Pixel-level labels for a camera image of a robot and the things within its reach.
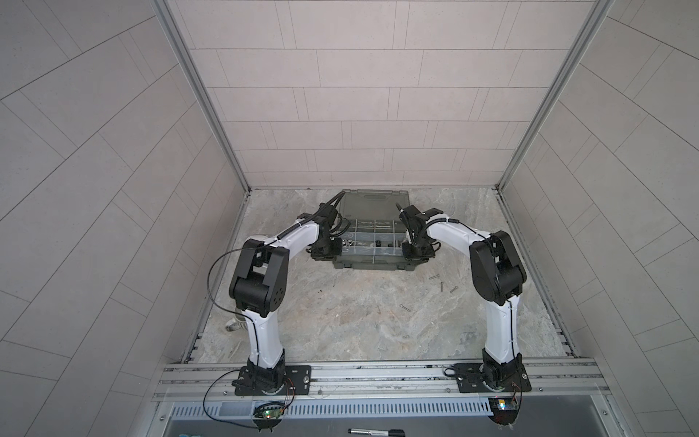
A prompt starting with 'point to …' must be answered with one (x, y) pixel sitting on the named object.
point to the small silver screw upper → (430, 278)
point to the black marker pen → (391, 432)
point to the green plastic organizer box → (373, 231)
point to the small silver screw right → (454, 289)
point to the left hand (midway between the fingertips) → (343, 252)
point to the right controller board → (504, 409)
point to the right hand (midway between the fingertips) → (409, 262)
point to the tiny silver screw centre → (405, 308)
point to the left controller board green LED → (268, 416)
